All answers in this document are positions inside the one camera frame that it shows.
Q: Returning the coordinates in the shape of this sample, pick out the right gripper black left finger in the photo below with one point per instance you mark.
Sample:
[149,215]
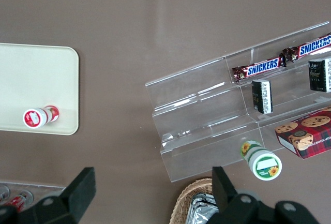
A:
[80,187]

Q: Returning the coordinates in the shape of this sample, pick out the red tartan cookie box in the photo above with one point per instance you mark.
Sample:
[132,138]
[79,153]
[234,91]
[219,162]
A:
[307,136]

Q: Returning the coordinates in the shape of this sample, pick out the small black snack box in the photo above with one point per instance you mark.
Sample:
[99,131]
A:
[261,96]
[319,75]

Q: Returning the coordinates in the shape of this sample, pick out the cream plastic tray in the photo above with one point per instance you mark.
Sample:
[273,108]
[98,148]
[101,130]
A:
[38,79]

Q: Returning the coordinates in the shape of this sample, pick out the stocked clear acrylic stepped shelf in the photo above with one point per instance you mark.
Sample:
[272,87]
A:
[289,89]

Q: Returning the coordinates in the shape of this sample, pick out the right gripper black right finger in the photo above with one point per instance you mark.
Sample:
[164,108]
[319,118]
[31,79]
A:
[223,190]

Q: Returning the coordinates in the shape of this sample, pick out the empty clear acrylic stepped shelf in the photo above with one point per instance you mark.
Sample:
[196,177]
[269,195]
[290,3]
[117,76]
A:
[196,110]

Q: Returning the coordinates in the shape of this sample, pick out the Snickers chocolate bar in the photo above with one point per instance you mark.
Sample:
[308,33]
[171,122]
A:
[310,48]
[261,68]

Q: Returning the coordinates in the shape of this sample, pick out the light wicker basket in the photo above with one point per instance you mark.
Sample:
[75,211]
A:
[183,198]

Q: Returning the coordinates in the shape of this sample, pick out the silver foil container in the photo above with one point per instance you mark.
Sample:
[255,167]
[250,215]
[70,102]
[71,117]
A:
[203,208]

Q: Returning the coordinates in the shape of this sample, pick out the clear acrylic bottle rack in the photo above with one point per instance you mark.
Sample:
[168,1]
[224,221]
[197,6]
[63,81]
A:
[46,187]

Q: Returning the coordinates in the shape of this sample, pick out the green sunflower yogurt cup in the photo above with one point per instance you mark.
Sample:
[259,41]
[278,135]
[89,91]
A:
[266,167]

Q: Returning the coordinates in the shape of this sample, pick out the red-lidded yogurt cup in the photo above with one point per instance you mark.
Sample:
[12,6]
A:
[32,118]

